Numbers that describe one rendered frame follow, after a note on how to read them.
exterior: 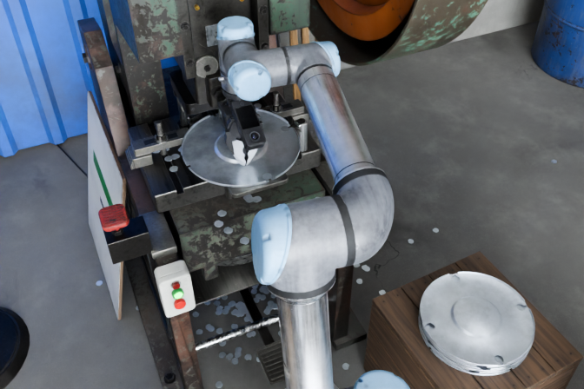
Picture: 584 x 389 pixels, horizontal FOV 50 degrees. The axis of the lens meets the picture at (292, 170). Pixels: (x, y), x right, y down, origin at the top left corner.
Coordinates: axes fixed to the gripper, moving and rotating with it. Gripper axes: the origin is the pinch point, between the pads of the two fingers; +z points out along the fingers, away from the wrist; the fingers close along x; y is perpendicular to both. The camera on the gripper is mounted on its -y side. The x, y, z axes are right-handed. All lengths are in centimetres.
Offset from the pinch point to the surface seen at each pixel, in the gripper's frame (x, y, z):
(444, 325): -39, -36, 40
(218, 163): 5.6, 3.6, 1.2
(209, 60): 3.2, 12.5, -21.5
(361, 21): -33.6, 8.7, -25.4
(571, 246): -123, -5, 78
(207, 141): 5.5, 12.6, 0.8
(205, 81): 4.2, 13.2, -15.9
